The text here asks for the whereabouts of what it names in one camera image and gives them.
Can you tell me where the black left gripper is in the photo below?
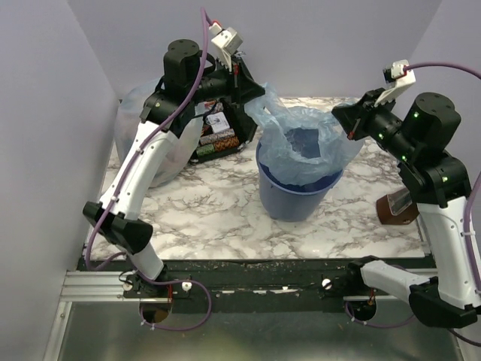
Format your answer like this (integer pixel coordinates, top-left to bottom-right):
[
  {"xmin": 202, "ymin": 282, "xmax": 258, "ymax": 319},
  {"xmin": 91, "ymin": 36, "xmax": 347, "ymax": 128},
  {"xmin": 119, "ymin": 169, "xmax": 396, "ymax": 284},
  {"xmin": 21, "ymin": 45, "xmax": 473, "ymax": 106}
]
[{"xmin": 186, "ymin": 53, "xmax": 265, "ymax": 108}]

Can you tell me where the light blue trash bag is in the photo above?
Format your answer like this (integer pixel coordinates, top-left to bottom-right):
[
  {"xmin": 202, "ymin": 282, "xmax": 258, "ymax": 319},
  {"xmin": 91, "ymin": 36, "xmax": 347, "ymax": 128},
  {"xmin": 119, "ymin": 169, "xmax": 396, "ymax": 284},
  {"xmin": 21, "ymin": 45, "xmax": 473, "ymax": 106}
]
[{"xmin": 244, "ymin": 85, "xmax": 364, "ymax": 186}]

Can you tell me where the blue plastic trash bin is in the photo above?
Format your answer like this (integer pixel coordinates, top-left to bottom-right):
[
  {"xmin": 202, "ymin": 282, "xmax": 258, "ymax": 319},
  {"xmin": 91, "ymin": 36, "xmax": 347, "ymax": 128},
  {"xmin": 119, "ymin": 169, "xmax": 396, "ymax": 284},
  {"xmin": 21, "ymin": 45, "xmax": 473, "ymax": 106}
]
[{"xmin": 256, "ymin": 135, "xmax": 343, "ymax": 222}]

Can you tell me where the translucent trash bag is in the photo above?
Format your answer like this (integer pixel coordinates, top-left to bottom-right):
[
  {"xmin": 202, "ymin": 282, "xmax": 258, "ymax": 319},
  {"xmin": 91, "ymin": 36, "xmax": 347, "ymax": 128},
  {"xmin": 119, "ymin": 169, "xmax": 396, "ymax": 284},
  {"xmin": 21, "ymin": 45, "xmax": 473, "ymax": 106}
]
[{"xmin": 114, "ymin": 77, "xmax": 202, "ymax": 188}]

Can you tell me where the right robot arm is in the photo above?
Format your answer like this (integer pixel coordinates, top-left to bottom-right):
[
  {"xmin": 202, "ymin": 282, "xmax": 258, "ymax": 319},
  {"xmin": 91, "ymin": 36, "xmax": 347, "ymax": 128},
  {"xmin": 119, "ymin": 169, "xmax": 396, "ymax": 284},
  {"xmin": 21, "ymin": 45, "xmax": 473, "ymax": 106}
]
[{"xmin": 331, "ymin": 89, "xmax": 480, "ymax": 329}]

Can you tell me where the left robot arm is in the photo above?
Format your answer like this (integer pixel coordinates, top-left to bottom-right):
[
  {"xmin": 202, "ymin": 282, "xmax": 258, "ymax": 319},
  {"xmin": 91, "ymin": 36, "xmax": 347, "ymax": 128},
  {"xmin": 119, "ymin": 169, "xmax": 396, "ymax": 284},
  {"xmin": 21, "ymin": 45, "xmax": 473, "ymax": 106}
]
[{"xmin": 83, "ymin": 30, "xmax": 265, "ymax": 297}]

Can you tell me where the black poker chip case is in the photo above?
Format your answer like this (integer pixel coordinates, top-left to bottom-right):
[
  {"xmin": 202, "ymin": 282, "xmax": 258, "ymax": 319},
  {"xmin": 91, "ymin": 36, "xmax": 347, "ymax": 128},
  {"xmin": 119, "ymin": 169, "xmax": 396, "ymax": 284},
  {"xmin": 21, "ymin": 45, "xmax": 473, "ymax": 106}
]
[{"xmin": 189, "ymin": 48, "xmax": 267, "ymax": 164}]

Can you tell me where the brown block with clear holder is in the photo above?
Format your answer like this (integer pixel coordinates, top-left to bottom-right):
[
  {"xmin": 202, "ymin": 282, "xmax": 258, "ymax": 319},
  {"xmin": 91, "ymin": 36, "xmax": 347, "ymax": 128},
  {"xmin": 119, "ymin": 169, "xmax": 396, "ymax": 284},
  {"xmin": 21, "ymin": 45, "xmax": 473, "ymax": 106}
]
[{"xmin": 376, "ymin": 188, "xmax": 419, "ymax": 226}]

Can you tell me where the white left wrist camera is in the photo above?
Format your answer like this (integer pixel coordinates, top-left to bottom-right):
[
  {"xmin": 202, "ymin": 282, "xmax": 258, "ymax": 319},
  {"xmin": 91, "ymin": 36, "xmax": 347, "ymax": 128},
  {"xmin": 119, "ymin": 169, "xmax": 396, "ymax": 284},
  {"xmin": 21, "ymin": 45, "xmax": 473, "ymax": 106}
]
[{"xmin": 209, "ymin": 20, "xmax": 244, "ymax": 71}]

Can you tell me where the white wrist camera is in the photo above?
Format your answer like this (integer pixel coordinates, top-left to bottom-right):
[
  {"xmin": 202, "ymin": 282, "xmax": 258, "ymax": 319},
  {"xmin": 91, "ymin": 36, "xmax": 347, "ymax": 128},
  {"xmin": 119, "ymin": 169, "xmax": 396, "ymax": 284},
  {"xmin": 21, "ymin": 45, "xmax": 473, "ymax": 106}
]
[
  {"xmin": 374, "ymin": 59, "xmax": 416, "ymax": 107},
  {"xmin": 209, "ymin": 20, "xmax": 244, "ymax": 71}
]

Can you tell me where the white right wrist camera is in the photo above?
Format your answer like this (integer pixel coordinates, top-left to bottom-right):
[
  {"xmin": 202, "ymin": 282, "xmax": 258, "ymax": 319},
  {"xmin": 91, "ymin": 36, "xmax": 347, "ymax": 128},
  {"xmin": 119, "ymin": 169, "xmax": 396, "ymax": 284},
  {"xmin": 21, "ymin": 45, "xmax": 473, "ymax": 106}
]
[{"xmin": 374, "ymin": 59, "xmax": 416, "ymax": 107}]

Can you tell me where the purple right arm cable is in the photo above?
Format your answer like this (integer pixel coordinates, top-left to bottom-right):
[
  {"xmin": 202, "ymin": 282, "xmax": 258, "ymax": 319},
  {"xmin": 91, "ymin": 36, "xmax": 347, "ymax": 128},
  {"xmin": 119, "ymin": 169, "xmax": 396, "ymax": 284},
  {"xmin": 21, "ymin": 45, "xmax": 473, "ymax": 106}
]
[{"xmin": 404, "ymin": 62, "xmax": 481, "ymax": 294}]

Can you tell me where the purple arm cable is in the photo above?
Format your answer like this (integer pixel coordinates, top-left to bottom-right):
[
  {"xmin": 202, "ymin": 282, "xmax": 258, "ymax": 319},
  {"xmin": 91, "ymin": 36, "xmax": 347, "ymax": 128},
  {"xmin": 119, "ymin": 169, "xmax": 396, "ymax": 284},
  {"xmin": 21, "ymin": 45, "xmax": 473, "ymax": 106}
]
[
  {"xmin": 84, "ymin": 7, "xmax": 217, "ymax": 272},
  {"xmin": 404, "ymin": 62, "xmax": 481, "ymax": 294}
]

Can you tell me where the black mounting rail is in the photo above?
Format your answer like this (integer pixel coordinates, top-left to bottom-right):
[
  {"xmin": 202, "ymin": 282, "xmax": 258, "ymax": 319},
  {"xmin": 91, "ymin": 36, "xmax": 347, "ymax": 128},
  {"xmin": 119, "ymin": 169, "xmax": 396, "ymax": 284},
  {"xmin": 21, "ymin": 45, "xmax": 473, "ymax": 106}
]
[{"xmin": 77, "ymin": 257, "xmax": 439, "ymax": 315}]

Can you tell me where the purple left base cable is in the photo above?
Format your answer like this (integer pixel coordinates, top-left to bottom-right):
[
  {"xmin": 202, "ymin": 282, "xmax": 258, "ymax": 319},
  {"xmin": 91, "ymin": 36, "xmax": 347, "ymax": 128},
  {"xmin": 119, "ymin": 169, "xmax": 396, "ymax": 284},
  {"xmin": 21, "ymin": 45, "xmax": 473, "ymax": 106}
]
[{"xmin": 127, "ymin": 278, "xmax": 213, "ymax": 332}]

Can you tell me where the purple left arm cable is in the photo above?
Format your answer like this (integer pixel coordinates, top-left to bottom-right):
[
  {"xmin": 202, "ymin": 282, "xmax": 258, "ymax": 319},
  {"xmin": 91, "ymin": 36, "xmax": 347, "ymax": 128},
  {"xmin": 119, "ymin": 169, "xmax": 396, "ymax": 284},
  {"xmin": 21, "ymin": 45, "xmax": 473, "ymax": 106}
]
[{"xmin": 84, "ymin": 7, "xmax": 217, "ymax": 272}]

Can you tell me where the aluminium extrusion rail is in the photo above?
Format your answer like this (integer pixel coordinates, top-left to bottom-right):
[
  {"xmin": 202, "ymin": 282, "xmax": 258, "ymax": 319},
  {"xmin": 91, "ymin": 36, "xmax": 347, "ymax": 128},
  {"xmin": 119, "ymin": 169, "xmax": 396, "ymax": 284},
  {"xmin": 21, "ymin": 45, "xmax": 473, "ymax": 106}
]
[{"xmin": 59, "ymin": 272, "xmax": 168, "ymax": 304}]

